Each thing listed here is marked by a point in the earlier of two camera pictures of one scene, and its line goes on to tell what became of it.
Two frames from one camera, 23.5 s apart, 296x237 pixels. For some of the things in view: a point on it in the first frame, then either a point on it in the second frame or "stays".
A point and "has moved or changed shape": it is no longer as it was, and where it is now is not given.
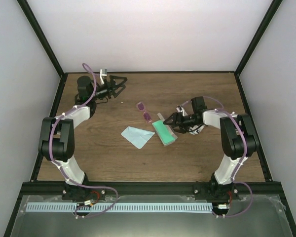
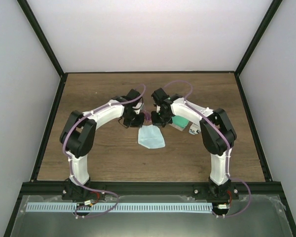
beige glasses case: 196,131 stays
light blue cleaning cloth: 138,138 to 149,136
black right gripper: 176,116 to 156,122
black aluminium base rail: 36,188 stays
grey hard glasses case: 165,133 has moved or changed shape
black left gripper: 109,88 to 138,124
